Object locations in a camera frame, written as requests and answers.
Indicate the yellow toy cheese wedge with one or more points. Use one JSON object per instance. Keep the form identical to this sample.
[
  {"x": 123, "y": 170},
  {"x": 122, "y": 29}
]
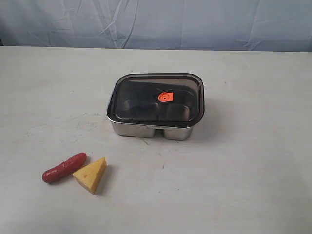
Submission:
[{"x": 90, "y": 175}]

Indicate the transparent lid with orange valve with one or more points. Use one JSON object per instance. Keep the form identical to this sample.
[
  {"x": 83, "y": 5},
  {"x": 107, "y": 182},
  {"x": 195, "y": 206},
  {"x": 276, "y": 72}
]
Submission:
[{"x": 156, "y": 100}]

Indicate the grey backdrop cloth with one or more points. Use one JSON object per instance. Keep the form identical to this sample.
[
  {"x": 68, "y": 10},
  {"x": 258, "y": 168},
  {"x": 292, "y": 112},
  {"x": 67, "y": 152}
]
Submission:
[{"x": 244, "y": 25}]

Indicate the stainless steel lunch box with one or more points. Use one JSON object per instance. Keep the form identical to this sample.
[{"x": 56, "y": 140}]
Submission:
[{"x": 136, "y": 130}]

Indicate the red toy sausage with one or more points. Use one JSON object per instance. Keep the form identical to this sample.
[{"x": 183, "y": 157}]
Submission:
[{"x": 64, "y": 169}]

